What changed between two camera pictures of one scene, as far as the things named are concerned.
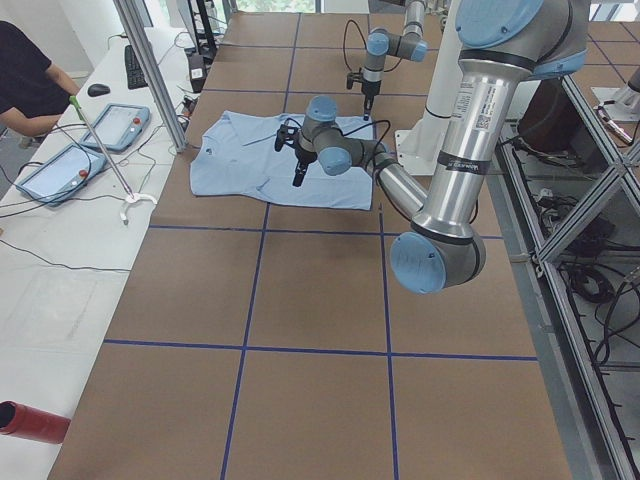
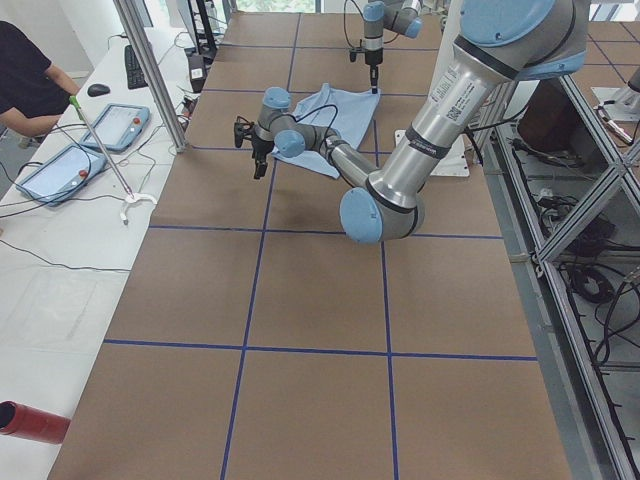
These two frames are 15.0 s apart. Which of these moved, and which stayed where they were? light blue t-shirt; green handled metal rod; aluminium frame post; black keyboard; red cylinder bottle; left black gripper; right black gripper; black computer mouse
Moved: light blue t-shirt; left black gripper; right black gripper
Stayed: aluminium frame post; black computer mouse; black keyboard; green handled metal rod; red cylinder bottle
